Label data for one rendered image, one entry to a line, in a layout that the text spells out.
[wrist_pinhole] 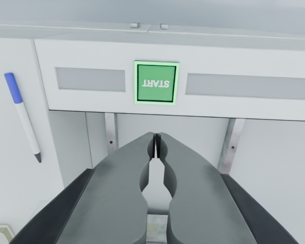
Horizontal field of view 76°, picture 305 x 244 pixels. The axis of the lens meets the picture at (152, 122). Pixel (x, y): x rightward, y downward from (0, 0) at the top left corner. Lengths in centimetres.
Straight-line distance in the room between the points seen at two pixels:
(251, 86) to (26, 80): 29
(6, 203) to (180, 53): 40
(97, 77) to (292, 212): 66
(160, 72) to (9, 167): 29
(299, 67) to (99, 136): 39
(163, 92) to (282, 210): 57
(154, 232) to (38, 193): 33
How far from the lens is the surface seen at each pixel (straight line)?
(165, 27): 59
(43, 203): 43
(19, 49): 30
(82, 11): 128
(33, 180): 40
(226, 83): 28
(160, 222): 58
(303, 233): 97
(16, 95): 31
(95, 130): 47
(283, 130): 54
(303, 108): 34
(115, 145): 45
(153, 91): 26
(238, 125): 45
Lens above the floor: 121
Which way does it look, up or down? 62 degrees down
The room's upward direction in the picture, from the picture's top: 178 degrees counter-clockwise
